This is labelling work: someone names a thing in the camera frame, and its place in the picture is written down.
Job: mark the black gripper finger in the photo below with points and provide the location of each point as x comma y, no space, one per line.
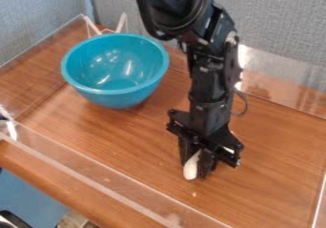
187,148
206,163

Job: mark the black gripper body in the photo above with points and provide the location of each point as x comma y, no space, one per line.
207,132

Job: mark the white mushroom with red cap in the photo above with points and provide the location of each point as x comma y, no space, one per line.
225,154

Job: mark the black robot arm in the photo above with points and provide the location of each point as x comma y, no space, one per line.
201,26

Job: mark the blue plastic bowl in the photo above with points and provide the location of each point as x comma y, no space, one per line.
115,69

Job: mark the clear acrylic barrier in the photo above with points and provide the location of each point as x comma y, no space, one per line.
108,162

